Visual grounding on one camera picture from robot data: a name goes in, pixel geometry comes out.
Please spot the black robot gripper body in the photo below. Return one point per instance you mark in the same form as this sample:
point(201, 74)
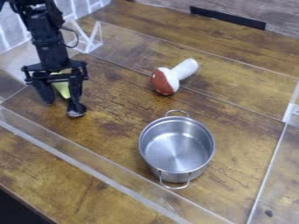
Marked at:
point(56, 67)

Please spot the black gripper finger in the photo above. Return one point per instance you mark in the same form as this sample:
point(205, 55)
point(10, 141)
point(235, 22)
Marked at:
point(75, 106)
point(46, 91)

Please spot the green handled metal spoon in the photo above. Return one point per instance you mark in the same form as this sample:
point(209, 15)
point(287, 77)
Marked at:
point(62, 87)

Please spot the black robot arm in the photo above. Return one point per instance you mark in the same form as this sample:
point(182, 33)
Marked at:
point(43, 20)

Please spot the red white toy mushroom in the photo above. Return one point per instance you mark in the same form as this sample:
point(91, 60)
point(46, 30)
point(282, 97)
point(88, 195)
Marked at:
point(166, 79)

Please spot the stainless steel pot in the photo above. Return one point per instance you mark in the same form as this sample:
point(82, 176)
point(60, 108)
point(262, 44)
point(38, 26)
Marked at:
point(177, 146)

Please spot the clear acrylic barrier wall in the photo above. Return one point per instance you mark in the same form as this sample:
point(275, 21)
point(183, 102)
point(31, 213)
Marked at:
point(76, 169)

